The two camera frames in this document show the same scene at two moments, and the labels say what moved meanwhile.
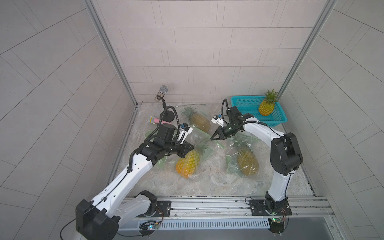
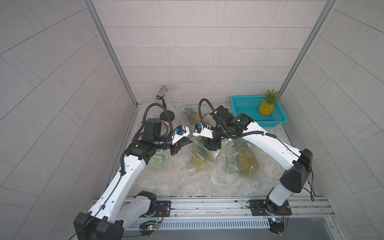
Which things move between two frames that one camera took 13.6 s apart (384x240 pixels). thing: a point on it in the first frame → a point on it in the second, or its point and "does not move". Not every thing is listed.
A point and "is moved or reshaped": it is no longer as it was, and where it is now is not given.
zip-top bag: (199, 115) does not move
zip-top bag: (241, 158) does not move
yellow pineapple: (188, 166) → (201, 158)
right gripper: (222, 133) → (211, 142)
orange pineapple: (267, 106) does not move
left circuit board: (148, 227) does not move
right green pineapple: (247, 161) does not move
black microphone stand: (168, 115) does not move
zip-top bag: (197, 161) is moved or reshaped
